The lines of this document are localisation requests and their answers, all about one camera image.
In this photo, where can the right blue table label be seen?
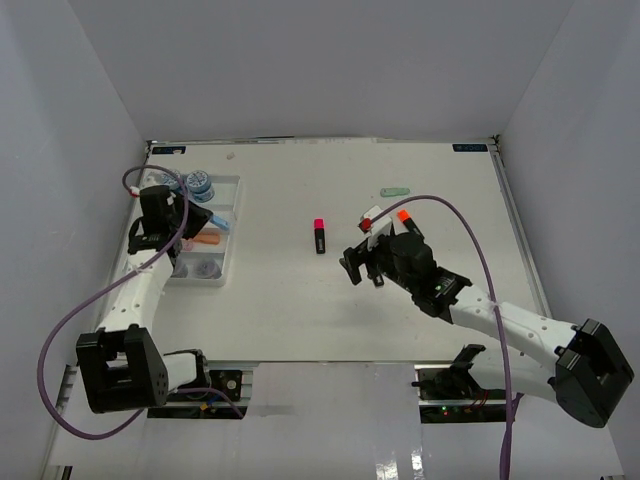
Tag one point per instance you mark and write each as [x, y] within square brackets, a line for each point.
[469, 147]

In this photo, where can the white compartment tray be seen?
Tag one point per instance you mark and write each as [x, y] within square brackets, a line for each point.
[203, 255]

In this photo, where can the clear jar of clips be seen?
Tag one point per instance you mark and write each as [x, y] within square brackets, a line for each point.
[181, 270]

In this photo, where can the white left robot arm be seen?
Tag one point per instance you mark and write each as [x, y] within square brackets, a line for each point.
[121, 367]

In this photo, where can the blue table label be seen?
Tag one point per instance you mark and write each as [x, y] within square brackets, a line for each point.
[168, 150]
[469, 147]

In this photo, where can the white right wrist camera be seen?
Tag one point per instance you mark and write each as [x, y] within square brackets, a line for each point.
[375, 224]

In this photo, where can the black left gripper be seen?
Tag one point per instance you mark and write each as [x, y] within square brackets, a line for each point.
[200, 218]

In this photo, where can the blue stapler case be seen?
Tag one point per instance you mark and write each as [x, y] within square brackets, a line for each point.
[220, 223]

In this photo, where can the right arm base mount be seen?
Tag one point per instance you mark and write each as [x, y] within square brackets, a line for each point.
[449, 395]

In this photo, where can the pink stapler case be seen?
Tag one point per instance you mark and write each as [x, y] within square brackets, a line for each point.
[187, 245]

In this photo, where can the blue lidded jar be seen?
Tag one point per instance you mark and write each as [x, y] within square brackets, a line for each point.
[171, 180]
[200, 186]

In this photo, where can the pink cap black highlighter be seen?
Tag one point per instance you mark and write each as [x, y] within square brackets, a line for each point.
[319, 236]

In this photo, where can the orange cap black highlighter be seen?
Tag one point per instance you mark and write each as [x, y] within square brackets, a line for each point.
[408, 222]

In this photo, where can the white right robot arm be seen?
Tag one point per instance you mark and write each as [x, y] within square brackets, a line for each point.
[581, 368]

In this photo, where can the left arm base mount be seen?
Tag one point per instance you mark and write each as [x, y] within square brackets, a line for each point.
[227, 399]

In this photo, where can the left blue table label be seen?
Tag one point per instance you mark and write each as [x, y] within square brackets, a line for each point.
[168, 150]

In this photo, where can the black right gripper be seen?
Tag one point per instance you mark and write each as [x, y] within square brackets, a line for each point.
[353, 257]

